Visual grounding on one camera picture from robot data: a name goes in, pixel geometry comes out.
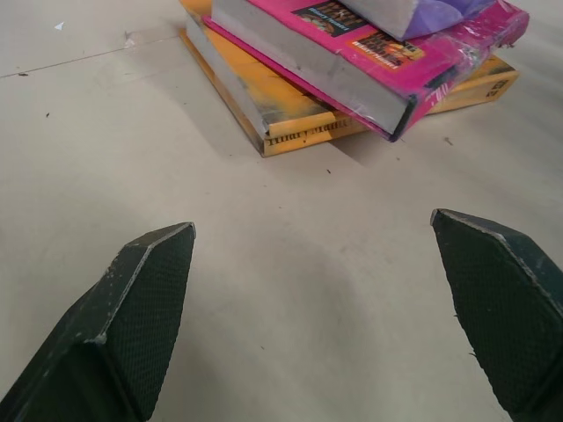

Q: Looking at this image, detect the purple book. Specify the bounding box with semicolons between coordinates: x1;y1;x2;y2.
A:
338;0;498;41

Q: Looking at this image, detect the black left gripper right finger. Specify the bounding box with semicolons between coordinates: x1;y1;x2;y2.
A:
430;208;563;422

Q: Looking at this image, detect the pink hardcover book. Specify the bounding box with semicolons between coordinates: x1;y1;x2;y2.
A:
201;0;530;142

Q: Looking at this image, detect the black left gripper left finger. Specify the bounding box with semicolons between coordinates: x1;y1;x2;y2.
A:
0;222;197;422

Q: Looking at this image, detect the orange hardcover book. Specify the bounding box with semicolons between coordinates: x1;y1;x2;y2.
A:
178;0;520;159

